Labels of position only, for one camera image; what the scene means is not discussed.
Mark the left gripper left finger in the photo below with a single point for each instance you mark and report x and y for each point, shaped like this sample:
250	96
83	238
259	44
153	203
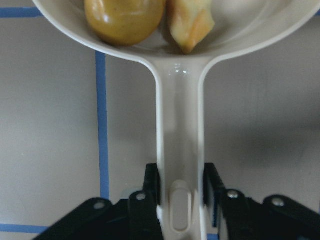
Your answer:
134	218

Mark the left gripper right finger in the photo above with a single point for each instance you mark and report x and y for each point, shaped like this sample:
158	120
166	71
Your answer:
238	217

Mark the beige plastic dustpan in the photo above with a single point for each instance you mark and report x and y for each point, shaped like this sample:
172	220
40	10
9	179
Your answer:
241	27

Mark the brown potato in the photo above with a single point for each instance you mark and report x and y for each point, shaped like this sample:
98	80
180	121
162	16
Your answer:
124	22

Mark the twisted bread piece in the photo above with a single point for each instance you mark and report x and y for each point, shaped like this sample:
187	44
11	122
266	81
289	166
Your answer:
189	22

